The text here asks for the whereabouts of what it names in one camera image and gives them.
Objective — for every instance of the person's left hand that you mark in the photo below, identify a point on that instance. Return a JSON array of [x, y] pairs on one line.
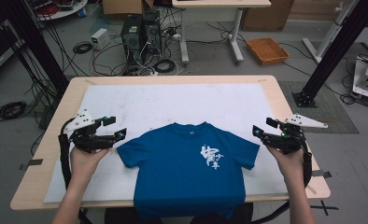
[[84, 165]]

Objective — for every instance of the orange woven tray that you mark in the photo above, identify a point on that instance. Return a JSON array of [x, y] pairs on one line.
[[267, 50]]

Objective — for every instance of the white desk with metal legs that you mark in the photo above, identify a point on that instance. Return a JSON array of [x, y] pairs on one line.
[[219, 3]]

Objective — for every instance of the small white power box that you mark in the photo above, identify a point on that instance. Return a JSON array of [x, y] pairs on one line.
[[100, 38]]

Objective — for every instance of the black equipment rack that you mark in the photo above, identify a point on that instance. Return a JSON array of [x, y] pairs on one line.
[[0, 46]]

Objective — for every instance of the grey floor mat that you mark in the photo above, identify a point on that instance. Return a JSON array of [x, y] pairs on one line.
[[331, 115]]

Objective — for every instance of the black metal frame post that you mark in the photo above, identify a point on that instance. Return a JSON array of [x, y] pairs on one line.
[[337, 49], [39, 43]]

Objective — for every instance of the round white table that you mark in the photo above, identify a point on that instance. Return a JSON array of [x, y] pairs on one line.
[[63, 7]]

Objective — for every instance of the person's right hand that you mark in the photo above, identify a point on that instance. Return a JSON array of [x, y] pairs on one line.
[[291, 166]]

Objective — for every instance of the black computer tower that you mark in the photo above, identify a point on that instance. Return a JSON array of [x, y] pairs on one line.
[[151, 31], [131, 34]]

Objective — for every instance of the white metal stand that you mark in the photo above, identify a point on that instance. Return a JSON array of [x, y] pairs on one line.
[[331, 31]]

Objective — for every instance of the person's dark trousers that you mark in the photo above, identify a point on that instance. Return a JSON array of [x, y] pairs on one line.
[[120, 216]]

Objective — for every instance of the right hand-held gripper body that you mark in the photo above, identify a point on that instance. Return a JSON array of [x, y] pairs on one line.
[[289, 141]]

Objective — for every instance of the large cardboard box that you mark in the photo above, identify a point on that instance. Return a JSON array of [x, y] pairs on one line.
[[266, 15]]

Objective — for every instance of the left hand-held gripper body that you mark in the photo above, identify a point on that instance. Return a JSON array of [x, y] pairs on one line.
[[88, 141]]

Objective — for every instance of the blue t-shirt with white print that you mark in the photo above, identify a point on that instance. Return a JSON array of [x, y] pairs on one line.
[[179, 177]]

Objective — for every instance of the black tape strip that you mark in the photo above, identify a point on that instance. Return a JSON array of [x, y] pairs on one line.
[[32, 162], [321, 174]]

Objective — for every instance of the white table mat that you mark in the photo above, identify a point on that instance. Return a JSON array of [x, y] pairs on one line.
[[172, 102]]

